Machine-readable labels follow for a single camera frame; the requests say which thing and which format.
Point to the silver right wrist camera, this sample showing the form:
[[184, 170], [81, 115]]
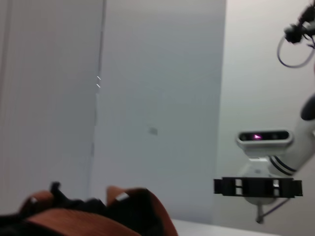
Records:
[[264, 143]]

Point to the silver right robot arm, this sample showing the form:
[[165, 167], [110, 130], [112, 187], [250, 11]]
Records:
[[302, 140]]

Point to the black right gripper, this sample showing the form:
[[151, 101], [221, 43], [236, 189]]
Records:
[[256, 186]]

